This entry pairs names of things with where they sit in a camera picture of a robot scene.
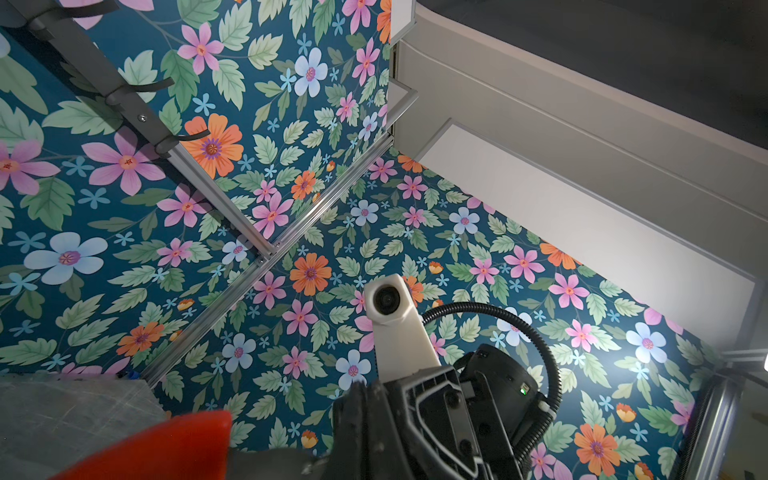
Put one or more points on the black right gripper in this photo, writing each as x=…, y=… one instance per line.
x=480, y=418

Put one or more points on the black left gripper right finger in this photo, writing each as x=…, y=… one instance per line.
x=386, y=457

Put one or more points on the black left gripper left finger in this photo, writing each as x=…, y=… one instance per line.
x=348, y=458

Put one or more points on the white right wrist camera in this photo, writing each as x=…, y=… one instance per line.
x=401, y=345

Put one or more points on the aluminium frame horizontal rear bar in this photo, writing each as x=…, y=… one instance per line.
x=183, y=161

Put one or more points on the aluminium frame post right rear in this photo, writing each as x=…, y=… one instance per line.
x=202, y=324

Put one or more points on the black hook rail on frame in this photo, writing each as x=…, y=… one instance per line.
x=53, y=24

